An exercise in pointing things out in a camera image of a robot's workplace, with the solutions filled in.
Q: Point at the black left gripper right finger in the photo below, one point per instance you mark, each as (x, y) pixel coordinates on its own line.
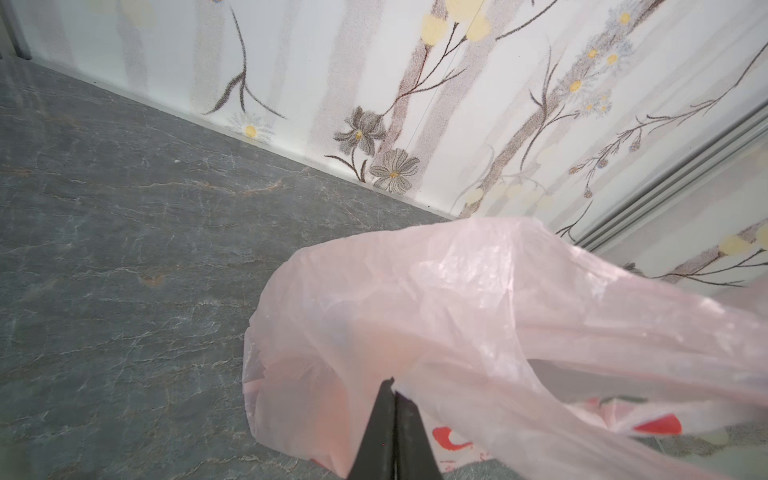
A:
(413, 455)

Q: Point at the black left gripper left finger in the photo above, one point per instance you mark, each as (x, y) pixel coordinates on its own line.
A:
(375, 459)

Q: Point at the pink plastic bag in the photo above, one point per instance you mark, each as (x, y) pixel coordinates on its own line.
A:
(514, 345)

